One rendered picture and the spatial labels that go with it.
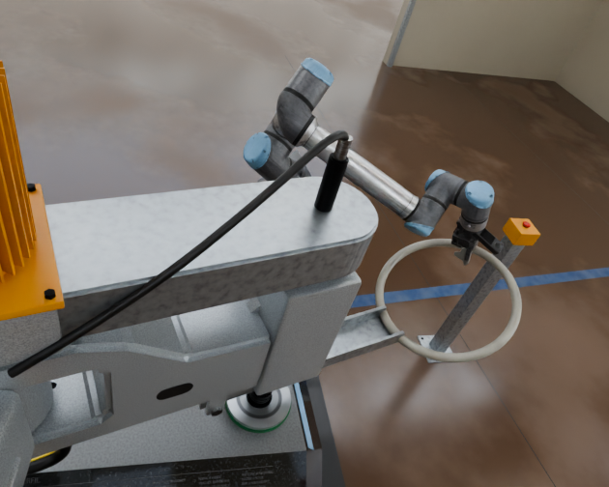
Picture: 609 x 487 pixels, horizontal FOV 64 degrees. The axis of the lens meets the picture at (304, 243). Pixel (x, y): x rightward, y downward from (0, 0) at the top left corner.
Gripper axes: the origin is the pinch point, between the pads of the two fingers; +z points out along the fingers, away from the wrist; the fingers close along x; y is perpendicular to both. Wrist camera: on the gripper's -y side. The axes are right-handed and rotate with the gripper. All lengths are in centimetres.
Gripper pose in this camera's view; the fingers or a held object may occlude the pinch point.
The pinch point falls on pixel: (470, 257)
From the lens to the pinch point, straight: 194.1
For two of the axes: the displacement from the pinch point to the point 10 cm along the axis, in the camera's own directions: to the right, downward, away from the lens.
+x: -5.5, 7.1, -4.4
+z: 1.2, 5.9, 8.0
